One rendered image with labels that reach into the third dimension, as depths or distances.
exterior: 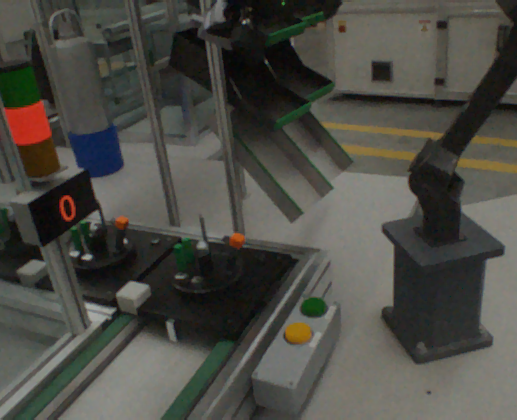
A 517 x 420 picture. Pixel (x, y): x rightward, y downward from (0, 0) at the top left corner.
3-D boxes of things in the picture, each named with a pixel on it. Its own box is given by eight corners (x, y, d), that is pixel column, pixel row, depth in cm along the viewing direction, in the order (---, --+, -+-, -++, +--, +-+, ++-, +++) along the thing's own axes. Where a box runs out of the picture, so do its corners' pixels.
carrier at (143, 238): (183, 244, 117) (173, 192, 111) (113, 310, 98) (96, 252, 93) (98, 229, 128) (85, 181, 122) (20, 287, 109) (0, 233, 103)
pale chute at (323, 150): (343, 171, 133) (354, 161, 130) (316, 193, 124) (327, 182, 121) (269, 86, 135) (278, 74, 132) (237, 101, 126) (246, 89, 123)
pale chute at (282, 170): (322, 198, 121) (334, 187, 118) (291, 224, 112) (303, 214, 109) (241, 104, 123) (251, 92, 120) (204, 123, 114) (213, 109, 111)
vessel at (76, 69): (121, 122, 183) (94, 5, 166) (93, 136, 172) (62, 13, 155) (89, 120, 189) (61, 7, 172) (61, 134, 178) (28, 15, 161)
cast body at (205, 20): (234, 30, 95) (252, 8, 89) (230, 51, 93) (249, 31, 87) (190, 11, 91) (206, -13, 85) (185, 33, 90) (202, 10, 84)
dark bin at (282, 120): (309, 112, 113) (320, 81, 108) (274, 132, 104) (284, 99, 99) (208, 51, 122) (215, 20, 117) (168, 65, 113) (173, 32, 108)
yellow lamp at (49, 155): (68, 165, 79) (59, 133, 77) (43, 179, 75) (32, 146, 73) (43, 162, 81) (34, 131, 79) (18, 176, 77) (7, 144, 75)
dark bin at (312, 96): (332, 91, 125) (343, 63, 120) (302, 108, 116) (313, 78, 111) (239, 37, 133) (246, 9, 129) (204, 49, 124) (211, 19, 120)
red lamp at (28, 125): (59, 132, 77) (49, 99, 75) (32, 145, 73) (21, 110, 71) (34, 131, 79) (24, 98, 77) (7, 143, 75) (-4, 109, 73)
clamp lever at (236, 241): (237, 268, 98) (245, 236, 94) (232, 274, 96) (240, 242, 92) (220, 259, 99) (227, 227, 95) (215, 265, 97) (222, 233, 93)
